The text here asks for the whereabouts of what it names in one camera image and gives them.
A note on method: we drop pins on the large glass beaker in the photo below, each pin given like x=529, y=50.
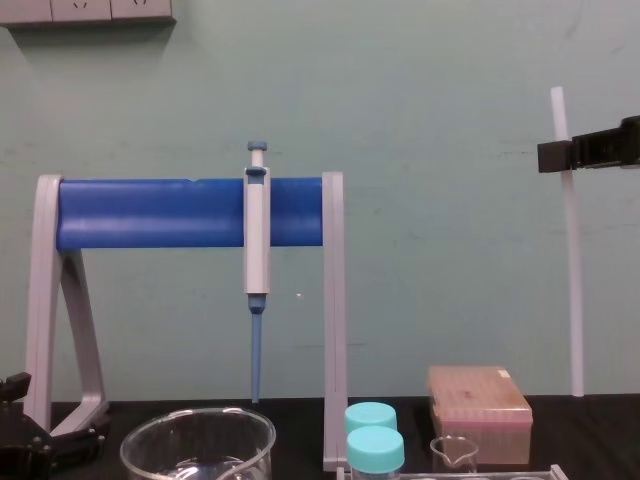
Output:
x=150, y=445

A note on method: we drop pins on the clear plastic rack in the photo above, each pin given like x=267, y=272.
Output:
x=500, y=475

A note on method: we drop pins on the grey pipette stand blue bar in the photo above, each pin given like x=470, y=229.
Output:
x=150, y=212

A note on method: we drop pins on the white stirring rod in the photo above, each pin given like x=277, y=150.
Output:
x=575, y=280

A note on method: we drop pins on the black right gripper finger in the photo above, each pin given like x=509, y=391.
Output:
x=631, y=123
x=554, y=156

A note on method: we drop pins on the small glass beaker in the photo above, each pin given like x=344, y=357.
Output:
x=452, y=452

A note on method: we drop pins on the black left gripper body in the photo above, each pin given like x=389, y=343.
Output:
x=20, y=445

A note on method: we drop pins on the pink pipette tip box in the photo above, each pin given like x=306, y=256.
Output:
x=480, y=400

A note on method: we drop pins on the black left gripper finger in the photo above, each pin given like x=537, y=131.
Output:
x=80, y=440
x=14, y=386

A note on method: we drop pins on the white wall socket strip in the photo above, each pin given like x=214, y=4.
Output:
x=85, y=10

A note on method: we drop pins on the bottle with teal cap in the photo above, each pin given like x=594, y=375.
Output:
x=370, y=414
x=375, y=447

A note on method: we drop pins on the white and blue pipette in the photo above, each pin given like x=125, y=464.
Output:
x=257, y=235

